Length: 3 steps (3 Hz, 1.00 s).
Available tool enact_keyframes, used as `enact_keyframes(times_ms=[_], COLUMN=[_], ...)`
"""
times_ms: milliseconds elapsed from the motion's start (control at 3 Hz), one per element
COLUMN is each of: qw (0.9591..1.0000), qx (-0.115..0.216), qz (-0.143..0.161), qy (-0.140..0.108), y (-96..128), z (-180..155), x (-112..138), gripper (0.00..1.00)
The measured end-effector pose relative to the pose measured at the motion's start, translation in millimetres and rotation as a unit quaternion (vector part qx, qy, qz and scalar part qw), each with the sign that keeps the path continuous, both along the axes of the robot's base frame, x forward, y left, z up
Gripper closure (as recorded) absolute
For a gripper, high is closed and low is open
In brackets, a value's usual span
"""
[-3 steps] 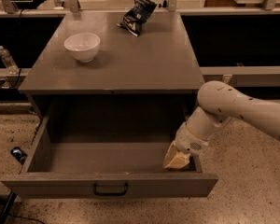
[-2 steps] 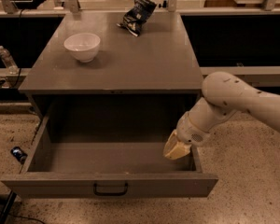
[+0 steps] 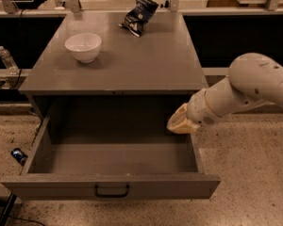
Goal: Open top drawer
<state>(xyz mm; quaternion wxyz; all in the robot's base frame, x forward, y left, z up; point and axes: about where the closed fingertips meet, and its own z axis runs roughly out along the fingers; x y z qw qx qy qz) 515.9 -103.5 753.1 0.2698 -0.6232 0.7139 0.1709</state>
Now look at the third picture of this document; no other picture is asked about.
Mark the clear plastic water bottle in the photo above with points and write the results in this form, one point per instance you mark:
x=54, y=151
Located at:
x=8, y=61

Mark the grey drawer cabinet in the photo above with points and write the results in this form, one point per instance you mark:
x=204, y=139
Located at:
x=162, y=59

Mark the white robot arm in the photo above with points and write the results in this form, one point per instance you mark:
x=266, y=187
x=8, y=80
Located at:
x=253, y=80

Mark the dark crumpled chip bag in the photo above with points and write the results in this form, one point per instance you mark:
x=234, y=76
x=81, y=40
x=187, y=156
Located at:
x=139, y=16

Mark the grey top drawer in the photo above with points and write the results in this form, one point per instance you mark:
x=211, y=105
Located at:
x=112, y=148

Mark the blue soda can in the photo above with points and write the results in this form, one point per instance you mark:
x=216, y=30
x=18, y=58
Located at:
x=19, y=155

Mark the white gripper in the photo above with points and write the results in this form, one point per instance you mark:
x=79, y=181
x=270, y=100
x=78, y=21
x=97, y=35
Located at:
x=198, y=111

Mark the white ceramic bowl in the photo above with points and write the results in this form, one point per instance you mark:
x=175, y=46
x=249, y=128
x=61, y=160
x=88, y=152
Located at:
x=84, y=47

